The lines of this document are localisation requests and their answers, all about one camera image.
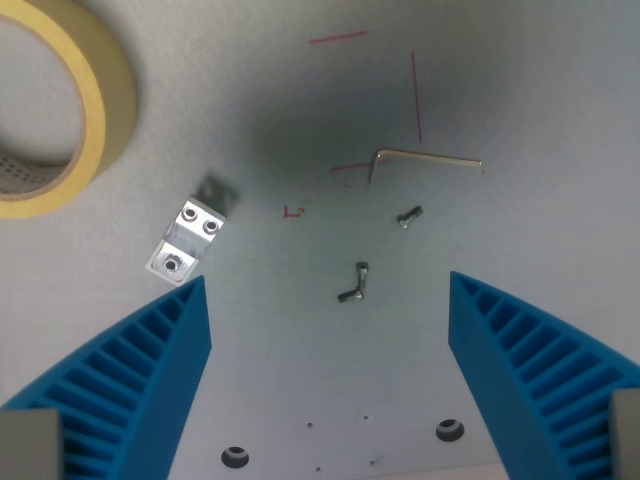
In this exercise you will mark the yellow masking tape roll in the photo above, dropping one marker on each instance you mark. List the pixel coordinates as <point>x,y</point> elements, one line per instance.
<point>95,107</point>

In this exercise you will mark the aluminium bracket block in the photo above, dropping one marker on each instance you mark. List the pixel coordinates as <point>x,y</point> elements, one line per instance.
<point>186,240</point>

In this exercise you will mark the small black socket screw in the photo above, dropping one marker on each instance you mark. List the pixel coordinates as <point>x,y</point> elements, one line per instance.
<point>410,217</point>
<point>362,274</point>
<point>351,296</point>

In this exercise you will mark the brass hex allen key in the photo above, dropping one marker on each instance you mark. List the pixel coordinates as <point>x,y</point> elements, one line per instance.
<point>425,160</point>

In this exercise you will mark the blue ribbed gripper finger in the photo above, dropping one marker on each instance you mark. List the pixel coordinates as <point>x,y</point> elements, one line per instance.
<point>150,360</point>
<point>520,370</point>

